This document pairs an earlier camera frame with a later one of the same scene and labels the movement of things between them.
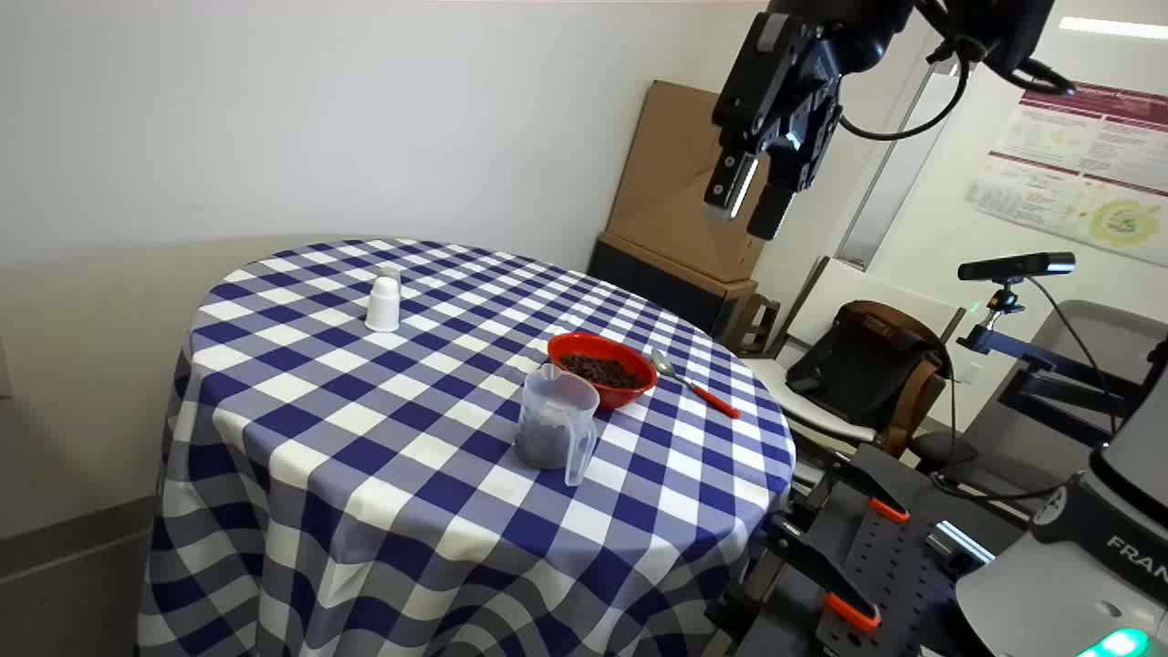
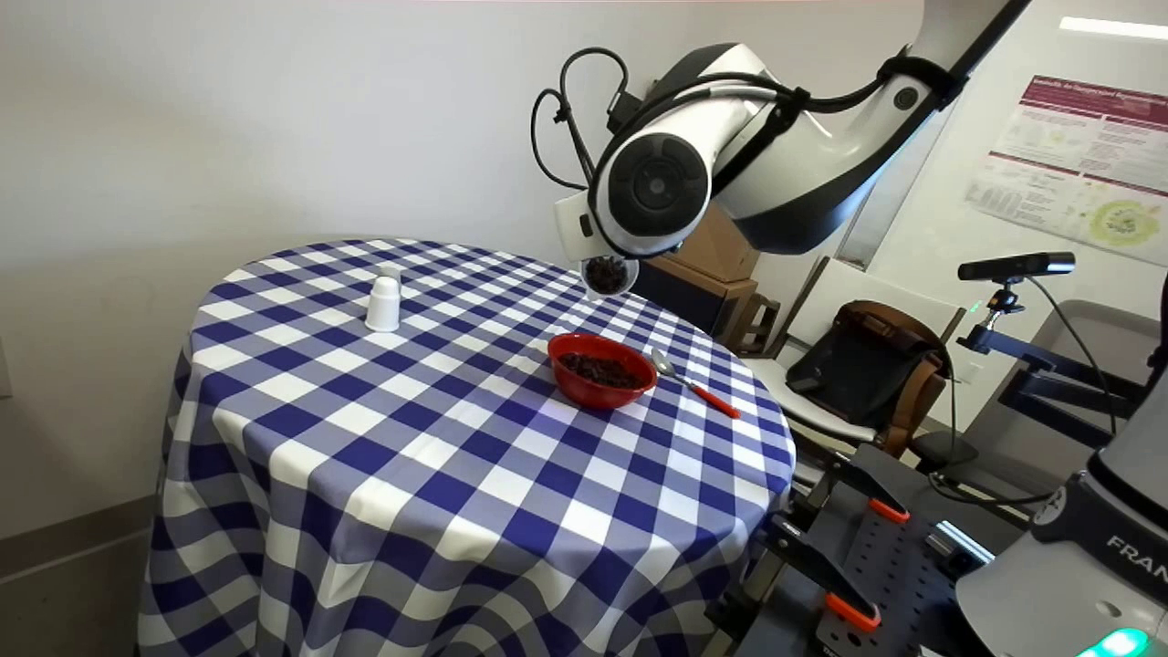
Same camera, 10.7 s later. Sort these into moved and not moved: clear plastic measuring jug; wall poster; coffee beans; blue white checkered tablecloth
Moved: clear plastic measuring jug
Not moved: coffee beans; wall poster; blue white checkered tablecloth
